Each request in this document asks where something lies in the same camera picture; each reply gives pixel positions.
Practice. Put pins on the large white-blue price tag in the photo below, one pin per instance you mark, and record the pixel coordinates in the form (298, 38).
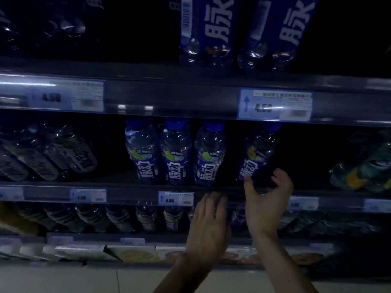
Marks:
(65, 96)
(275, 105)

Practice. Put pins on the small blue-label drink bottle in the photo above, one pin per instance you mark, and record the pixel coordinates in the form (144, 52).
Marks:
(176, 149)
(258, 149)
(210, 149)
(143, 149)

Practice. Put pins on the person's left forearm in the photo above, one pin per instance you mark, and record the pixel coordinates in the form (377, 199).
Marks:
(183, 277)

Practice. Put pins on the dark drink bottle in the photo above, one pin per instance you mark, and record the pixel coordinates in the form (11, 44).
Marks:
(12, 30)
(71, 25)

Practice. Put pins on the row of dark-capped bottles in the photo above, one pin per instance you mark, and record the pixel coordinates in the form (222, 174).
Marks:
(122, 216)

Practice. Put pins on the small white-blue price tag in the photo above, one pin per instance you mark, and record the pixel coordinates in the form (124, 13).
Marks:
(377, 205)
(88, 195)
(303, 203)
(10, 193)
(175, 198)

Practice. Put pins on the row of flat food packets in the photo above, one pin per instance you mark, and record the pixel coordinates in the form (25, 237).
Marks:
(91, 253)

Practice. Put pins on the green drink bottle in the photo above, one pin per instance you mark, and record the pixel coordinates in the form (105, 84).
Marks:
(354, 176)
(375, 149)

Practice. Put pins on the person's left hand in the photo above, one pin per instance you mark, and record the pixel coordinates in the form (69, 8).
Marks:
(207, 234)

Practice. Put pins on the person's right forearm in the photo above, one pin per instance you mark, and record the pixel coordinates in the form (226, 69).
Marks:
(281, 265)

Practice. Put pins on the grey shelf rail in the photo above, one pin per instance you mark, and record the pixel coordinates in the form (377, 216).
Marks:
(128, 193)
(183, 94)
(97, 239)

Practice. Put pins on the person's left fingers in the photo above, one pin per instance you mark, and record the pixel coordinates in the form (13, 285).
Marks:
(211, 207)

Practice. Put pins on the small white price tag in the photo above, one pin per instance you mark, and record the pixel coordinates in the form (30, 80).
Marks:
(61, 240)
(132, 241)

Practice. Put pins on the large blue-label drink bottle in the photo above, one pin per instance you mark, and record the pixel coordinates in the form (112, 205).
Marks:
(210, 24)
(275, 27)

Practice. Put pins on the yellow packet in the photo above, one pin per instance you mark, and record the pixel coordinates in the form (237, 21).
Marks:
(15, 219)

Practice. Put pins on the person's right hand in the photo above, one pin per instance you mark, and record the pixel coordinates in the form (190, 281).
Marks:
(265, 210)

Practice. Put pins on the grey-label drink bottle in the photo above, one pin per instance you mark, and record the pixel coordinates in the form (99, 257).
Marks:
(30, 155)
(9, 169)
(71, 151)

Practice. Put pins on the row of teal bottles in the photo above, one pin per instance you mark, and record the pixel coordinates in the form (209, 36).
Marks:
(330, 222)

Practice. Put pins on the person's right thumb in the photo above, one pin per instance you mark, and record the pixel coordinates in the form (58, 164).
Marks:
(250, 188)

